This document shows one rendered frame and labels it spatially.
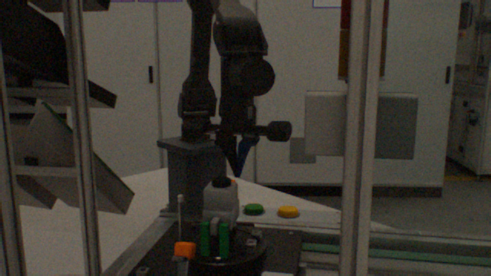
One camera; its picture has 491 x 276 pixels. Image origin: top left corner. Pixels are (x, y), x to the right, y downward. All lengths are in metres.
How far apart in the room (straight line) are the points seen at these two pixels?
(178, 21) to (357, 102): 3.31
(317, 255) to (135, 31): 3.19
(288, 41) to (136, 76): 1.27
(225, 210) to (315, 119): 0.23
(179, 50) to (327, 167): 1.57
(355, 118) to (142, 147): 3.49
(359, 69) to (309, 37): 3.23
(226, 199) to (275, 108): 3.08
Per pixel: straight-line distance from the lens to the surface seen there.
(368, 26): 0.48
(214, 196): 0.66
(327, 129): 0.51
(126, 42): 3.83
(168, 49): 3.75
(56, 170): 0.74
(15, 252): 0.59
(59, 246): 1.09
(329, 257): 0.81
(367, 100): 0.47
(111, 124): 3.94
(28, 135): 0.69
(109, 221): 1.19
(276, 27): 3.68
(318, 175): 3.87
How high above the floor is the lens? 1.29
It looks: 12 degrees down
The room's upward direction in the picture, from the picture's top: straight up
